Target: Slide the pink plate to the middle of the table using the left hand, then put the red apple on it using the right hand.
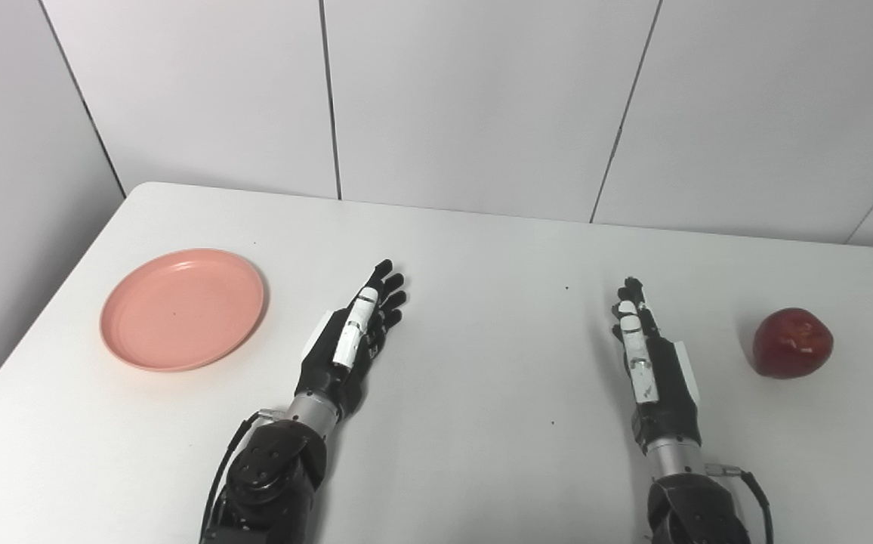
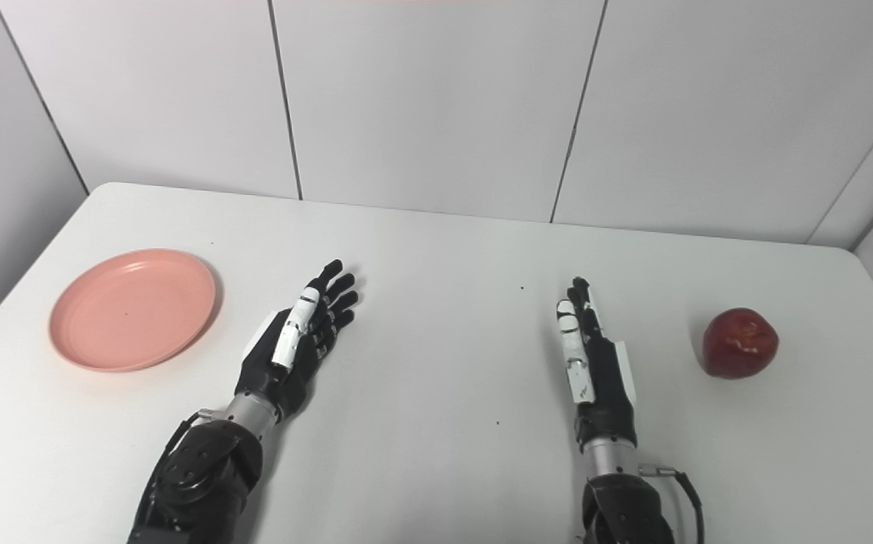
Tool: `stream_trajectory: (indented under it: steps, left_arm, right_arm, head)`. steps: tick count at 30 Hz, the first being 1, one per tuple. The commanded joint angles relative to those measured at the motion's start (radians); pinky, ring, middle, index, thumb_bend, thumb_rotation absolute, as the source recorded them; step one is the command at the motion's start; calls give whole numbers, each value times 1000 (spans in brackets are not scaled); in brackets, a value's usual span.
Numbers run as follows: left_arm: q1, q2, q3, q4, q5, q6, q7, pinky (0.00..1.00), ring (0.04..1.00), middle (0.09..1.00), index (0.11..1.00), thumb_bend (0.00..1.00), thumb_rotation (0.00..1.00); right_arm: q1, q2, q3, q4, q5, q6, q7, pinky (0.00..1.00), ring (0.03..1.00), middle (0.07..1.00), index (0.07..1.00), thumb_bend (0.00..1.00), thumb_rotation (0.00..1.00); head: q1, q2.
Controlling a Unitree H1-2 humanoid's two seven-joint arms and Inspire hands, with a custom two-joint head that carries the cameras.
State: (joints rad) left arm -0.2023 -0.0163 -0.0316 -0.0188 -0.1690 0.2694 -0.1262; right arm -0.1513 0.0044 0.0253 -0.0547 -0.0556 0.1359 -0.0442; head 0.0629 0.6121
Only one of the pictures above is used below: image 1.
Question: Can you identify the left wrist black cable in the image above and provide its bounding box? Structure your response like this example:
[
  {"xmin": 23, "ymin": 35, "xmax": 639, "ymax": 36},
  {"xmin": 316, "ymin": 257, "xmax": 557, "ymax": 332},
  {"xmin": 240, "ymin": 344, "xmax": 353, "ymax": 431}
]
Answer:
[{"xmin": 199, "ymin": 409, "xmax": 286, "ymax": 541}]

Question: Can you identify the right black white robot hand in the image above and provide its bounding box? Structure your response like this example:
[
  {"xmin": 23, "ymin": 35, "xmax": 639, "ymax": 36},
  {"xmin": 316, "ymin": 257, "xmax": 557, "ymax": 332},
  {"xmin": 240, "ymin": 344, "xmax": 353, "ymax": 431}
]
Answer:
[{"xmin": 611, "ymin": 277, "xmax": 702, "ymax": 454}]

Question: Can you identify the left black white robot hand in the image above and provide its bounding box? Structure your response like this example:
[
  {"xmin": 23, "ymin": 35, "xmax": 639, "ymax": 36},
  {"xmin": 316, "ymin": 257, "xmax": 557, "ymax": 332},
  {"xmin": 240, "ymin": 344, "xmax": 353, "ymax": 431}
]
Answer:
[{"xmin": 295, "ymin": 259, "xmax": 408, "ymax": 418}]

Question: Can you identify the red apple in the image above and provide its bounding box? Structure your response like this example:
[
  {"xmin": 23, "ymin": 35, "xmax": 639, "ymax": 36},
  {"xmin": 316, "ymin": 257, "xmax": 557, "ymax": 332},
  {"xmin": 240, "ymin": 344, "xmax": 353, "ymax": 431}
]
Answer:
[{"xmin": 752, "ymin": 308, "xmax": 834, "ymax": 379}]

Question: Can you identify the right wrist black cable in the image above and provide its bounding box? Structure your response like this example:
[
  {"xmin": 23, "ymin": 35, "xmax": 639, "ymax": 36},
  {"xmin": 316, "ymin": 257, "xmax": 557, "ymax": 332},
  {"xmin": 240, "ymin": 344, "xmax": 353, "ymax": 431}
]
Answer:
[{"xmin": 705, "ymin": 462, "xmax": 775, "ymax": 544}]

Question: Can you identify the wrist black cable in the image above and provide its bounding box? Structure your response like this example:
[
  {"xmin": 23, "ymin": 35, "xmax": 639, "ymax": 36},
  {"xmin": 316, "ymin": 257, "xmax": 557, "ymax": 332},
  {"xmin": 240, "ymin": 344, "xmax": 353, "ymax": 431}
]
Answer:
[
  {"xmin": 705, "ymin": 462, "xmax": 775, "ymax": 544},
  {"xmin": 199, "ymin": 409, "xmax": 286, "ymax": 541}
]

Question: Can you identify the pink round plate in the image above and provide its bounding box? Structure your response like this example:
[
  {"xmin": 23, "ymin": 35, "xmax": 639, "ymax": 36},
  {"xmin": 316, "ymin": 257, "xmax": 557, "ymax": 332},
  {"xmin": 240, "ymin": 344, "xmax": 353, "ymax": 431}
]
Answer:
[{"xmin": 100, "ymin": 249, "xmax": 266, "ymax": 372}]

